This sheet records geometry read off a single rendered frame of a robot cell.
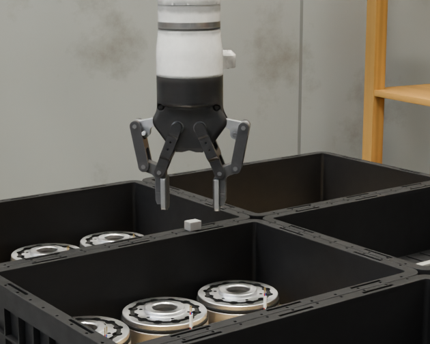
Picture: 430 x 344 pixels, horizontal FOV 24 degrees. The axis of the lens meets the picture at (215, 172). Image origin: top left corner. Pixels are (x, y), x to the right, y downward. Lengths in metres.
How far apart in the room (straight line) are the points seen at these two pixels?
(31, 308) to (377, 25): 3.13
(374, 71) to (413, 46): 0.63
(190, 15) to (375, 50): 2.98
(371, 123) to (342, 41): 0.50
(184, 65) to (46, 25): 2.77
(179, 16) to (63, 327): 0.36
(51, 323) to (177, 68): 0.31
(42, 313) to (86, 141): 2.95
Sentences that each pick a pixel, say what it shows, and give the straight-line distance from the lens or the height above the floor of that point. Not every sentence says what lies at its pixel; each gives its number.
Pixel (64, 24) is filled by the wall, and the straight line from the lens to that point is 3.86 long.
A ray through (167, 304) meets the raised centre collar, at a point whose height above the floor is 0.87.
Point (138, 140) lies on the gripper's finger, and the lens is 1.13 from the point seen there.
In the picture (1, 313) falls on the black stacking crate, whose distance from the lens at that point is 1.13.
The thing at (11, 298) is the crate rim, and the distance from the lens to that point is 1.07.
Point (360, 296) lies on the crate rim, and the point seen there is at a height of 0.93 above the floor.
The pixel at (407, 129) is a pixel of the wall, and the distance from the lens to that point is 4.69.
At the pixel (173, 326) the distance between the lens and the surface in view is 1.15.
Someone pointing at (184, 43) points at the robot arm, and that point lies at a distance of 1.08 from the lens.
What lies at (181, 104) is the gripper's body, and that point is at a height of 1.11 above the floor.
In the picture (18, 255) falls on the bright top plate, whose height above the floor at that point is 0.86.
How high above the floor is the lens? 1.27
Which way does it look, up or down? 12 degrees down
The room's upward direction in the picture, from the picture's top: straight up
